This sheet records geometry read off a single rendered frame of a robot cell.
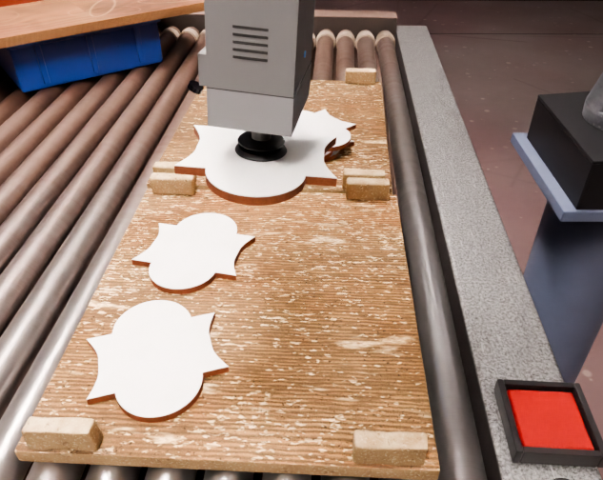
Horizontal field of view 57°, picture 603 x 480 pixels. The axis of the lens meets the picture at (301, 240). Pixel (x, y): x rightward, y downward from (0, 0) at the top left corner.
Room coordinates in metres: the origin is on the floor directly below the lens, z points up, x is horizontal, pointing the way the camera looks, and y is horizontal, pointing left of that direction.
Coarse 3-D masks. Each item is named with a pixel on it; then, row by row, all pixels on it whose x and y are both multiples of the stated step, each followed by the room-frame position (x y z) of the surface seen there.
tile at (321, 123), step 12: (300, 120) 0.83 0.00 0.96; (312, 120) 0.83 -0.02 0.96; (324, 120) 0.83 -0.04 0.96; (336, 120) 0.83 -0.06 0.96; (312, 132) 0.79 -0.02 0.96; (324, 132) 0.79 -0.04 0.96; (336, 132) 0.79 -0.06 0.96; (348, 132) 0.79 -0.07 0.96; (336, 144) 0.75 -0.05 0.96; (348, 144) 0.76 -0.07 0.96
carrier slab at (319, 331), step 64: (320, 192) 0.65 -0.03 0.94; (128, 256) 0.51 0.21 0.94; (256, 256) 0.51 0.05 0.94; (320, 256) 0.51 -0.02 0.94; (384, 256) 0.51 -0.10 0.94; (256, 320) 0.41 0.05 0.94; (320, 320) 0.41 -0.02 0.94; (384, 320) 0.41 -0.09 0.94; (64, 384) 0.33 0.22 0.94; (256, 384) 0.33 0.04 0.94; (320, 384) 0.33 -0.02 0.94; (384, 384) 0.33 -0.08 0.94; (128, 448) 0.26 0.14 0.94; (192, 448) 0.26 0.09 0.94; (256, 448) 0.26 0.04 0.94; (320, 448) 0.26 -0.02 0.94
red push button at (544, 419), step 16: (512, 400) 0.31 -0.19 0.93; (528, 400) 0.31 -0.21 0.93; (544, 400) 0.31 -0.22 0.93; (560, 400) 0.31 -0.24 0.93; (528, 416) 0.30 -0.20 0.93; (544, 416) 0.30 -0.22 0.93; (560, 416) 0.30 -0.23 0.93; (576, 416) 0.30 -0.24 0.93; (528, 432) 0.28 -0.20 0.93; (544, 432) 0.28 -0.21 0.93; (560, 432) 0.28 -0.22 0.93; (576, 432) 0.28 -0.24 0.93; (560, 448) 0.27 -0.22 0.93; (576, 448) 0.27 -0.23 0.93; (592, 448) 0.27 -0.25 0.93
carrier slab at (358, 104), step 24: (312, 96) 0.99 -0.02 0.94; (336, 96) 0.99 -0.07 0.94; (360, 96) 0.99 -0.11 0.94; (192, 120) 0.88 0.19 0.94; (360, 120) 0.88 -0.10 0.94; (384, 120) 0.89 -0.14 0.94; (192, 144) 0.80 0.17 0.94; (360, 144) 0.80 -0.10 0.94; (384, 144) 0.80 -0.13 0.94; (336, 168) 0.72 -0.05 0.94; (360, 168) 0.72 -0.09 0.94; (384, 168) 0.72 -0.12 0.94; (336, 192) 0.66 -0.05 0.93
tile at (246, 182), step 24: (216, 144) 0.42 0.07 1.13; (288, 144) 0.42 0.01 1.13; (312, 144) 0.43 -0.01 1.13; (192, 168) 0.38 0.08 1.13; (216, 168) 0.38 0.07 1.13; (240, 168) 0.38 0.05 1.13; (264, 168) 0.38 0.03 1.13; (288, 168) 0.38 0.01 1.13; (312, 168) 0.39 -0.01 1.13; (216, 192) 0.35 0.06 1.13; (240, 192) 0.34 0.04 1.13; (264, 192) 0.34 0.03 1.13; (288, 192) 0.35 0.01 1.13
